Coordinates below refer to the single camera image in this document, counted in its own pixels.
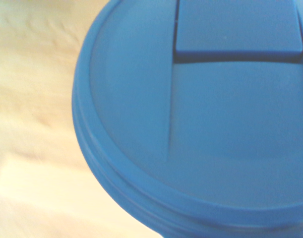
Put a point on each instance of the clear pitcher with blue lid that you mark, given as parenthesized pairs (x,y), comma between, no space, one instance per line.
(203,119)

